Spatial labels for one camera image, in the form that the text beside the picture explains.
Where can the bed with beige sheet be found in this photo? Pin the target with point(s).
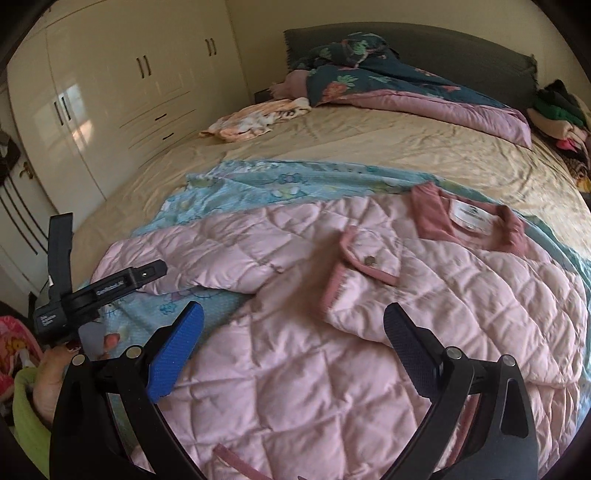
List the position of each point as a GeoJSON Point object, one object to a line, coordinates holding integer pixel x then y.
{"type": "Point", "coordinates": [369, 138]}

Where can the pink quilted blanket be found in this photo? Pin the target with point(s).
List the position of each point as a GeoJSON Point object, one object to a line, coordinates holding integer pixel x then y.
{"type": "Point", "coordinates": [300, 369]}

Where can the person's left hand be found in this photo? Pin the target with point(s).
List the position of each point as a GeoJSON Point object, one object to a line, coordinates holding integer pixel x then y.
{"type": "Point", "coordinates": [48, 374]}

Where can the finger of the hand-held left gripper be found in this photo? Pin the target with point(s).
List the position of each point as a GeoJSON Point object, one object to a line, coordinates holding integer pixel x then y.
{"type": "Point", "coordinates": [124, 281]}
{"type": "Point", "coordinates": [61, 249]}

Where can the white door with dark stripes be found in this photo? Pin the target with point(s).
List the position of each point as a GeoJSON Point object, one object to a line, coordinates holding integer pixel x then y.
{"type": "Point", "coordinates": [23, 221]}

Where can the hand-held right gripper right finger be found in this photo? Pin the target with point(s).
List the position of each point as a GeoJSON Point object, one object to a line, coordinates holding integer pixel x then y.
{"type": "Point", "coordinates": [411, 346]}

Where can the pile of clothes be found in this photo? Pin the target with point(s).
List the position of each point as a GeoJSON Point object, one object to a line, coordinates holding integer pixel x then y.
{"type": "Point", "coordinates": [565, 120]}

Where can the dark hanging cloth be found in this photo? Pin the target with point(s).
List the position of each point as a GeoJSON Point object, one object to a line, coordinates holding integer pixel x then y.
{"type": "Point", "coordinates": [7, 157]}

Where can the grey bed headboard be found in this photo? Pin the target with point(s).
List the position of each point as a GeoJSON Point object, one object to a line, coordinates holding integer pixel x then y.
{"type": "Point", "coordinates": [461, 50]}

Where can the pink cartoon printed cloth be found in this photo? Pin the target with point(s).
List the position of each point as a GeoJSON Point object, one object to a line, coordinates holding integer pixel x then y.
{"type": "Point", "coordinates": [11, 341]}

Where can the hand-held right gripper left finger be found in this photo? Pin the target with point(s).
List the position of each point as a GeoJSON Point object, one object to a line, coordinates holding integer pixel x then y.
{"type": "Point", "coordinates": [175, 350]}

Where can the peach printed cloth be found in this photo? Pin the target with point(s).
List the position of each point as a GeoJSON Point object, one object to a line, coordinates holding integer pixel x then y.
{"type": "Point", "coordinates": [254, 117]}

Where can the person's left forearm green sleeve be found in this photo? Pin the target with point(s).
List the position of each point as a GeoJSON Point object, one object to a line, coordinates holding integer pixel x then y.
{"type": "Point", "coordinates": [27, 415]}

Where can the cream glossy wardrobe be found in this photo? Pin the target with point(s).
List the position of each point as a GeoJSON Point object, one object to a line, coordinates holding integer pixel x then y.
{"type": "Point", "coordinates": [115, 92]}

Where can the blue cartoon printed blanket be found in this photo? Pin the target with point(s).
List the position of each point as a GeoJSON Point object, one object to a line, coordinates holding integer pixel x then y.
{"type": "Point", "coordinates": [277, 184]}

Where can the teal floral quilt pink lining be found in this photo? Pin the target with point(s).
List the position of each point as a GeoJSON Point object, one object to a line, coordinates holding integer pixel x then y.
{"type": "Point", "coordinates": [369, 78]}

